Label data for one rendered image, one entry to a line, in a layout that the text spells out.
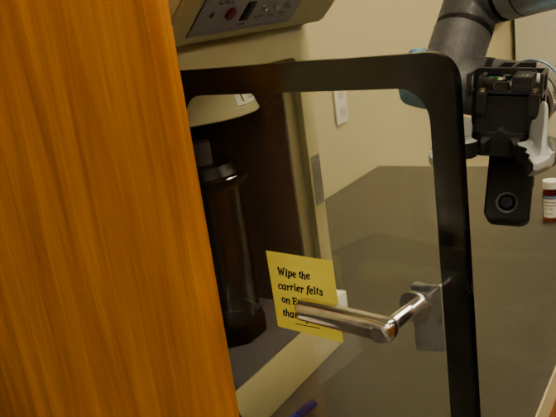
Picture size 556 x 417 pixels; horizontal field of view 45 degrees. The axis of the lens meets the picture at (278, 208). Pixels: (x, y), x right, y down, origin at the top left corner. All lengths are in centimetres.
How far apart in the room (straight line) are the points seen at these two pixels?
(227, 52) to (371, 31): 139
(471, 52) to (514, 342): 41
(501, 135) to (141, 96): 35
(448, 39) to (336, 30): 105
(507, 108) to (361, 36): 141
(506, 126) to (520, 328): 44
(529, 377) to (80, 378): 55
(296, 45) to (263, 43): 8
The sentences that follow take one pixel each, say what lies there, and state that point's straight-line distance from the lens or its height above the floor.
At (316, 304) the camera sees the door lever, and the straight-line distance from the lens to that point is 53.
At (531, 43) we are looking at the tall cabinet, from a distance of 369.
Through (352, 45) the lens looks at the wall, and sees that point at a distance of 202.
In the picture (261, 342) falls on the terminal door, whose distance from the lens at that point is 67.
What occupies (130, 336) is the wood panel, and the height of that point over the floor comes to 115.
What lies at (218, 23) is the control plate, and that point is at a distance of 70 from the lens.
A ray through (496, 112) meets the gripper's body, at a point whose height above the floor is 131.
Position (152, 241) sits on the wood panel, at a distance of 60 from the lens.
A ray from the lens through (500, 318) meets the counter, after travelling 109.
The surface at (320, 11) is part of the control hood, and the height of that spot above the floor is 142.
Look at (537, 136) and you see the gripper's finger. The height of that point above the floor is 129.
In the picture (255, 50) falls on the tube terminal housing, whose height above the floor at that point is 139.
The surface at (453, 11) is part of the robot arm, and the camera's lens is 93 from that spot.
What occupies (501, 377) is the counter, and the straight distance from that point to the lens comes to 95.
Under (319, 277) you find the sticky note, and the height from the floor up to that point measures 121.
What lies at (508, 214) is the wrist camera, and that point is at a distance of 74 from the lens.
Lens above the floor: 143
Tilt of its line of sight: 16 degrees down
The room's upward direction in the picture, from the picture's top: 8 degrees counter-clockwise
